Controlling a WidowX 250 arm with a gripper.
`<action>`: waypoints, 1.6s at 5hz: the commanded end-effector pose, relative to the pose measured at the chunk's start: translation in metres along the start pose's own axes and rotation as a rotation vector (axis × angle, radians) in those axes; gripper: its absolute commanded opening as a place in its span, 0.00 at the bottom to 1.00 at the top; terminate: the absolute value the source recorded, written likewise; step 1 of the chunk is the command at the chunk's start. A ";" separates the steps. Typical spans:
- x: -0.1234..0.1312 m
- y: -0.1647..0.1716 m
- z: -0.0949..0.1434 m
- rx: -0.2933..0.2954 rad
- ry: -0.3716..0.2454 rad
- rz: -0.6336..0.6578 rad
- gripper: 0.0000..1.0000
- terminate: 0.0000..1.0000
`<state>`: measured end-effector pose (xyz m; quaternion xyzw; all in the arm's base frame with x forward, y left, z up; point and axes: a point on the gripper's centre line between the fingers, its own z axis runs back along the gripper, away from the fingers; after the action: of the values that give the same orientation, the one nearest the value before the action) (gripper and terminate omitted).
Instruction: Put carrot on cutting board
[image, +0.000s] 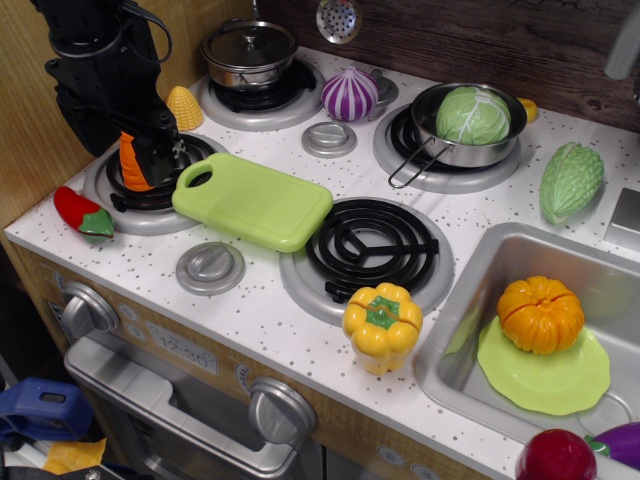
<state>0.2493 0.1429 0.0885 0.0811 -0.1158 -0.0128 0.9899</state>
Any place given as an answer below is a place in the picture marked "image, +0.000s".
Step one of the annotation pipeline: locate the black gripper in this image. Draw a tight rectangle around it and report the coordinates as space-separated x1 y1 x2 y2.
45 14 185 187

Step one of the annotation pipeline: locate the orange toy carrot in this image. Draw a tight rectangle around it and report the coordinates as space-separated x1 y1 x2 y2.
119 131 153 192

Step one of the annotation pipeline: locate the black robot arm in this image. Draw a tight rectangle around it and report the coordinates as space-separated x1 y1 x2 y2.
34 1 184 187

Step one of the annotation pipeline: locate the green plastic cutting board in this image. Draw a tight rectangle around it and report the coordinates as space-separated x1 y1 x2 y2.
172 153 333 253

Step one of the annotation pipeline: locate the yellow toy corn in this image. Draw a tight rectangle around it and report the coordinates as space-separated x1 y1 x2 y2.
166 86 204 131

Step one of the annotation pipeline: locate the black front left burner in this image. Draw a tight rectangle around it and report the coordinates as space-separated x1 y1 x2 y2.
104 134 222 212

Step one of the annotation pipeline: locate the red toy chili pepper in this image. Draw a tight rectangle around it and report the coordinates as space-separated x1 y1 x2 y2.
53 186 115 244

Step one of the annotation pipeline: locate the grey stovetop knob front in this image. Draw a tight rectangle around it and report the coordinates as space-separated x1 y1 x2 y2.
176 242 245 296

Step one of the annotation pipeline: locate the grey stovetop knob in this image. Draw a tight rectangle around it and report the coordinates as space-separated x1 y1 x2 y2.
301 121 358 158
176 242 245 296
369 68 399 120

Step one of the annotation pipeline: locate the steel pot with lid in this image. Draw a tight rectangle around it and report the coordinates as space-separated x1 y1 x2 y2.
200 19 298 91

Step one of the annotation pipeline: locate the black back left burner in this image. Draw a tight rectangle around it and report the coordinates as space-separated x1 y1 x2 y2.
209 59 324 113

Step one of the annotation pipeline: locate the grey stovetop knob middle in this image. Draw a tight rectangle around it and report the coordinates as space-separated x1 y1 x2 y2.
301 121 358 158

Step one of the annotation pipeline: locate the silver oven knob left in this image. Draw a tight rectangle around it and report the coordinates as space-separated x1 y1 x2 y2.
60 281 120 339

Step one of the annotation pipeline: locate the silver oven knob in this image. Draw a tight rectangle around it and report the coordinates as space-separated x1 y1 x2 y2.
60 281 120 339
249 376 317 445

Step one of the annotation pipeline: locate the purple toy onion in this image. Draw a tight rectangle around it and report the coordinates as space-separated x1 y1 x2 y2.
321 66 379 122

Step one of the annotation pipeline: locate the steel slotted ladle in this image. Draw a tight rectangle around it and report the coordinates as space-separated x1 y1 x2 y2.
316 0 362 45

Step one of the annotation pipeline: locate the black front right burner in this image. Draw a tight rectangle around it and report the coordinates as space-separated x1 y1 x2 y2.
305 198 441 303

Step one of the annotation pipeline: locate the grey stovetop knob back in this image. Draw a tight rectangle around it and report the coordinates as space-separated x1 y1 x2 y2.
369 68 399 120

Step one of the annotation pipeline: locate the blue plastic clamp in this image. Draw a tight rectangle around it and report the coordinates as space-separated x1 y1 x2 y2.
1 377 94 441

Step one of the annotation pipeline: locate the yellow toy bell pepper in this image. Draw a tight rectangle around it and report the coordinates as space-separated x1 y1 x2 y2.
342 282 423 375

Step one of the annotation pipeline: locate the silver oven knob right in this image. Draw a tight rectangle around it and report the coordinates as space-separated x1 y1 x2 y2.
249 376 317 445

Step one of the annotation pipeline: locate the steel frying pan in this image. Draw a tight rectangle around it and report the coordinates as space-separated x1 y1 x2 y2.
388 83 528 189

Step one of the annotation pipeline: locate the green toy cabbage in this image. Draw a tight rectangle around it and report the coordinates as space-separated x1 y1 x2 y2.
436 86 511 145

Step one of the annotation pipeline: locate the yellow cloth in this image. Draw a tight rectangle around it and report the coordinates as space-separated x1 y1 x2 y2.
43 438 107 475

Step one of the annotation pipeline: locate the silver toy sink basin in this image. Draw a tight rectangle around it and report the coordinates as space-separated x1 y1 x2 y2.
415 224 639 441

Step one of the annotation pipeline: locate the yellow toy cup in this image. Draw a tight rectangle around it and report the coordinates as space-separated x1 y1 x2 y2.
517 97 538 124

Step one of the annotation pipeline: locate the green toy bitter melon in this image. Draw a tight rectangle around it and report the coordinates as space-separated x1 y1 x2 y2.
539 142 604 224

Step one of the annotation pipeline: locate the orange toy pumpkin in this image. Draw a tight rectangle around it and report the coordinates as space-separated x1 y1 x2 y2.
497 276 585 355

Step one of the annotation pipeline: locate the light green plastic plate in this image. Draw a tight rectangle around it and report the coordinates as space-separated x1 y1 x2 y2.
477 318 611 416

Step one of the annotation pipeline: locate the silver toy faucet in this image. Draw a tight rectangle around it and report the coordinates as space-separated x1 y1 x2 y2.
604 4 640 80

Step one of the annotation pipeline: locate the red toy apple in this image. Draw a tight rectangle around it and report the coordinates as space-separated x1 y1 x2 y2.
515 429 597 480

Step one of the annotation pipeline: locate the purple toy eggplant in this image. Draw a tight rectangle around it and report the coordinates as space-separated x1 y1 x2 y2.
585 422 640 470

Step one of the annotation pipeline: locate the silver oven door handle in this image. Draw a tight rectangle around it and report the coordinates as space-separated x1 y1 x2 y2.
65 338 305 479

